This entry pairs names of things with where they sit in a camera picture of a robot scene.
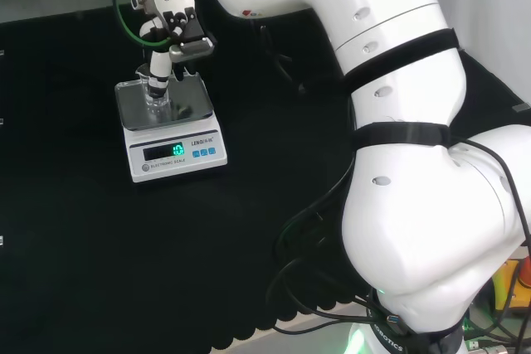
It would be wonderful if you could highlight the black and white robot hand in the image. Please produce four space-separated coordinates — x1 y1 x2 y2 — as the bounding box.
126 0 219 100

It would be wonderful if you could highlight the clear glass beaker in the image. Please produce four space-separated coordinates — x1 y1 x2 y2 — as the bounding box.
134 65 173 124

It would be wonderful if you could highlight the white electronic balance steel pan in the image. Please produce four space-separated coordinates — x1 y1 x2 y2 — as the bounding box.
114 72 230 184

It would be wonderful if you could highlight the black bench cloth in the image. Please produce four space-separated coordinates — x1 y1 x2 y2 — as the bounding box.
0 0 531 354

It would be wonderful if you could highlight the yellow stop button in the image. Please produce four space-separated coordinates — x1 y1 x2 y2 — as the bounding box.
492 258 531 314

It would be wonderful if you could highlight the black cable on cloth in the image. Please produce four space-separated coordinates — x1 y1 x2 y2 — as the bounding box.
247 17 310 99

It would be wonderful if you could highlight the black arm strap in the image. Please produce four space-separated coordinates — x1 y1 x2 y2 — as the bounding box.
341 27 461 94
350 120 453 152

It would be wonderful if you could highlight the black cable bundle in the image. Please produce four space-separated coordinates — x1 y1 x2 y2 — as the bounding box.
264 153 531 354

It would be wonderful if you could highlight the black cable over arm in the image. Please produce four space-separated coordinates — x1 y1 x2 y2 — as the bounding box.
450 134 531 248

